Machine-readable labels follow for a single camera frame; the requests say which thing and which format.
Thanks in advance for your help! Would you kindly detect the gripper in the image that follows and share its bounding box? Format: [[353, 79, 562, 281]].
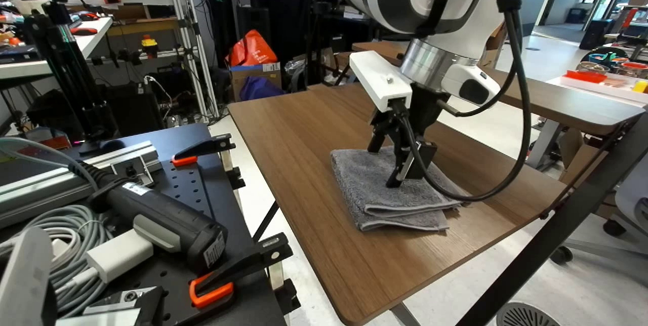
[[367, 85, 452, 188]]

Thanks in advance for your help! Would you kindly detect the grey towel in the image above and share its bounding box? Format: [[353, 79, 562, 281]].
[[330, 146, 464, 232]]

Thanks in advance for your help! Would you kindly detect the purple bag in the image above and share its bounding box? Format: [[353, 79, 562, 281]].
[[239, 75, 285, 102]]

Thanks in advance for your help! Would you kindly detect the cardboard box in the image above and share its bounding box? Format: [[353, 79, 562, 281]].
[[230, 62, 282, 102]]

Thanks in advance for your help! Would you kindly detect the wooden table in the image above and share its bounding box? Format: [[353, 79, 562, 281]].
[[351, 40, 646, 171]]

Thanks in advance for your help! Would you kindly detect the orange bag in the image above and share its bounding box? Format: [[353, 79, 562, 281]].
[[225, 29, 278, 67]]

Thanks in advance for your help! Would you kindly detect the black and orange clamp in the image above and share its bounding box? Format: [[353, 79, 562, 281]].
[[188, 232, 302, 317], [171, 133, 247, 191]]

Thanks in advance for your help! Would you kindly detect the white round fan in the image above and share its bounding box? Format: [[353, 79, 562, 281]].
[[496, 301, 561, 326]]

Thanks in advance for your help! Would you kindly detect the white tray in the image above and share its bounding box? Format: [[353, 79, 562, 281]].
[[559, 69, 648, 105]]

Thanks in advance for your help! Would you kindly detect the office chair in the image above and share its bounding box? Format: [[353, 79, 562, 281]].
[[550, 163, 648, 287]]

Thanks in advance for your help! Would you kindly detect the white metal shelf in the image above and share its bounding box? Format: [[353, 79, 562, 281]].
[[95, 0, 220, 120]]

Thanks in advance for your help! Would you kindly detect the black handheld device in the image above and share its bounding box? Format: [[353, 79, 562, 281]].
[[68, 160, 229, 274]]

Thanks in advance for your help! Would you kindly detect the black computer case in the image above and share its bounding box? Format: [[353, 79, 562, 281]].
[[103, 83, 166, 137]]

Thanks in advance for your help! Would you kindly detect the yellow and red stop button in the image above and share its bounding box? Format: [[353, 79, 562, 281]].
[[140, 34, 159, 59]]

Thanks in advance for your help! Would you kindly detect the white power adapter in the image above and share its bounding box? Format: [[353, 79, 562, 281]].
[[85, 228, 154, 284]]

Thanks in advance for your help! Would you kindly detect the white desk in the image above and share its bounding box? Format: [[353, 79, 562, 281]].
[[0, 17, 113, 80]]

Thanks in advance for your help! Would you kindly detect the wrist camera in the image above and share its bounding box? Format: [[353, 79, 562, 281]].
[[349, 50, 414, 113]]

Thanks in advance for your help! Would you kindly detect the aluminium rail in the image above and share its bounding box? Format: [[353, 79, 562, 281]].
[[0, 140, 163, 229]]

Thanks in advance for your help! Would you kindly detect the coil of grey cable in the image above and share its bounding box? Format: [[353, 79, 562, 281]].
[[0, 205, 115, 317]]

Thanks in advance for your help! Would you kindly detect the camera on tripod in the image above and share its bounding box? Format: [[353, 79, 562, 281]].
[[0, 0, 121, 153]]

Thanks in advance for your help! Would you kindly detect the grey metal bracket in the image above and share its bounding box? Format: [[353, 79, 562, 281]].
[[0, 227, 57, 326]]

